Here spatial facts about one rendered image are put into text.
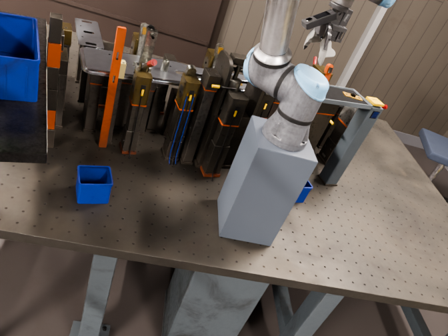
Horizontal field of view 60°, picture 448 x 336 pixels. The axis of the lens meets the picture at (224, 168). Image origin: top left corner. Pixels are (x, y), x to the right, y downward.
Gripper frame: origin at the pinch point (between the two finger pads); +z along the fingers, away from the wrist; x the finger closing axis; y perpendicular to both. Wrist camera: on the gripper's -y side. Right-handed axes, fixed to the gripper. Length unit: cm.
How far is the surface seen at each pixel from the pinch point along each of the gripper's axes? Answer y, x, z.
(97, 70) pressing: -72, 14, 27
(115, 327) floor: -53, -30, 128
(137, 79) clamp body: -59, 5, 24
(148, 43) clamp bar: -57, 8, 11
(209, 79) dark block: -34.1, 2.3, 17.1
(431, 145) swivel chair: 196, 84, 74
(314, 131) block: 14.0, -5.3, 27.9
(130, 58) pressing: -60, 31, 28
